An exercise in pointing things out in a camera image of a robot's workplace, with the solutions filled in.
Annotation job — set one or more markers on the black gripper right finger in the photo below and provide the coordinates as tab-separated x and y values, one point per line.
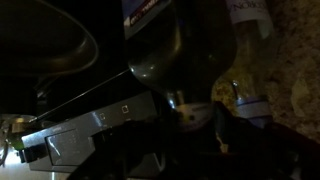
266	153

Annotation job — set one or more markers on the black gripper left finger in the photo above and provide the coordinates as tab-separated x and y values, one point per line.
133	150

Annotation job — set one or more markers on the dark green olive oil bottle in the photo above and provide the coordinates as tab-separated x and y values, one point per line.
186	50

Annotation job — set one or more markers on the clear bottle with white label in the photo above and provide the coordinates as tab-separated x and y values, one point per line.
255	53

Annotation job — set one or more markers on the black plug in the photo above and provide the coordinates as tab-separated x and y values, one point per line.
31	154

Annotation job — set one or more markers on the dark round pan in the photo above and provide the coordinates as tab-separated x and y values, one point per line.
50	40

